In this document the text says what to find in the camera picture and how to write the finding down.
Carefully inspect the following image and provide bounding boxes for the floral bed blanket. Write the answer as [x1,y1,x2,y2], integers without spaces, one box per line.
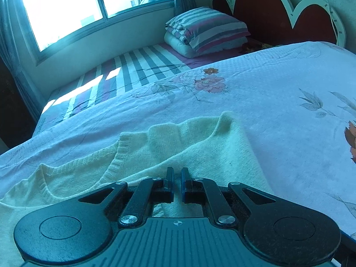
[0,41,356,240]

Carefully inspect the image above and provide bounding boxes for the white folded quilt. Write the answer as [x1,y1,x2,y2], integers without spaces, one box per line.
[164,32,201,59]

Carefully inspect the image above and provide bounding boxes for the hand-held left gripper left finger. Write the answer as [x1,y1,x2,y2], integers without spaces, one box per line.
[79,167,175,228]

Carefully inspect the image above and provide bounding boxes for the cream knitted sweater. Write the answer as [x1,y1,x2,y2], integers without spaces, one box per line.
[0,111,276,267]

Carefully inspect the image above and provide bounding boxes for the blue curtain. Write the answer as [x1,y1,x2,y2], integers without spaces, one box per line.
[0,0,48,123]
[131,0,196,24]

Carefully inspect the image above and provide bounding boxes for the striped pillow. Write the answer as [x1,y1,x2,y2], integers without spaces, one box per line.
[165,6,251,53]

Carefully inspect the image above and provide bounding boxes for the red heart-shaped headboard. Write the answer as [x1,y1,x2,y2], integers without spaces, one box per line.
[210,0,347,49]

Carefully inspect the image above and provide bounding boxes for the dark floral cloth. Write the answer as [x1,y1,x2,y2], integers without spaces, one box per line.
[242,37,279,52]

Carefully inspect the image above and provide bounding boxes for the striped bed sheet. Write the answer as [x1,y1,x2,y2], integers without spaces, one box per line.
[33,42,251,138]

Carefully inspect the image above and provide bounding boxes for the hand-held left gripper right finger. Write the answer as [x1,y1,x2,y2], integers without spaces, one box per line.
[181,167,277,226]

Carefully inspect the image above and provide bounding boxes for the window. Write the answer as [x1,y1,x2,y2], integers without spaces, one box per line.
[12,0,176,60]

